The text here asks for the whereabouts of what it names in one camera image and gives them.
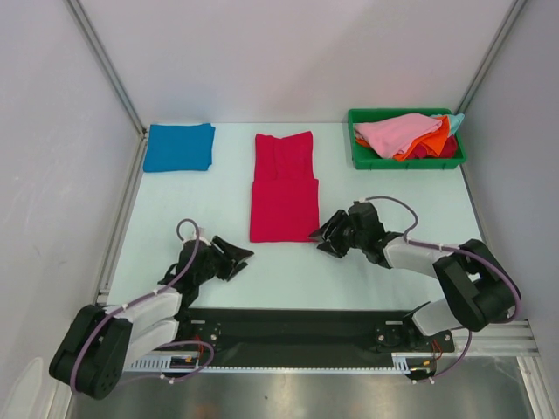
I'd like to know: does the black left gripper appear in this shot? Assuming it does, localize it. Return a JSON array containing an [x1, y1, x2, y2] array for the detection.
[[194, 235, 252, 285]]

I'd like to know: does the magenta t shirt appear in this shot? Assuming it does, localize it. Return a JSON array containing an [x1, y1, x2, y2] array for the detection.
[[249, 131, 320, 243]]

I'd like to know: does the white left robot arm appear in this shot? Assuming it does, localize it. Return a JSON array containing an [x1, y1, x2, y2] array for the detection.
[[48, 236, 254, 400]]

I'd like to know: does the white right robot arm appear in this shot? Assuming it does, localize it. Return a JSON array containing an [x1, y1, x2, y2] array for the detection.
[[308, 198, 521, 350]]

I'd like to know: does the green plastic bin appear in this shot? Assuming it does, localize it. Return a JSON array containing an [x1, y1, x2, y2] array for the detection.
[[348, 108, 466, 170]]

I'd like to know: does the folded blue t shirt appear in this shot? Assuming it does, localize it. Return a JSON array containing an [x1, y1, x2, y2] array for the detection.
[[142, 123, 216, 173]]

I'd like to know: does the orange t shirt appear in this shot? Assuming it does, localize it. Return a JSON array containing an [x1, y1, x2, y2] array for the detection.
[[356, 117, 449, 161]]

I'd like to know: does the dark red t shirt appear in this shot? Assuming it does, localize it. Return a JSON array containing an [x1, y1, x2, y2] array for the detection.
[[407, 135, 458, 160]]

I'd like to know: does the light blue t shirt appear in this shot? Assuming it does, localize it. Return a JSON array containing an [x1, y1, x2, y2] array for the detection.
[[431, 113, 465, 136]]

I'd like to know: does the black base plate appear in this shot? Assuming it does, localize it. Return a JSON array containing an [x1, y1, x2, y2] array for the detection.
[[176, 308, 455, 369]]

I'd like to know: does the slotted cable duct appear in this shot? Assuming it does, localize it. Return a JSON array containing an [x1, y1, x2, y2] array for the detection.
[[124, 352, 438, 375]]

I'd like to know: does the aluminium front rail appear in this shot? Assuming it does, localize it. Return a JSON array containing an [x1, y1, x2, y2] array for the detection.
[[453, 318, 536, 355]]

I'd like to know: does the left aluminium frame post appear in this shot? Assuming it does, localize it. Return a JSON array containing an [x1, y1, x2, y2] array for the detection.
[[64, 0, 146, 137]]

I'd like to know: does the aluminium frame post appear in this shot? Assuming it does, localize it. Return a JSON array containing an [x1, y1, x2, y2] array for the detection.
[[64, 0, 146, 137], [455, 0, 530, 113]]

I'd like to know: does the right aluminium frame post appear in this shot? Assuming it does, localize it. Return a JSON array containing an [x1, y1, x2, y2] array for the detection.
[[455, 0, 530, 113]]

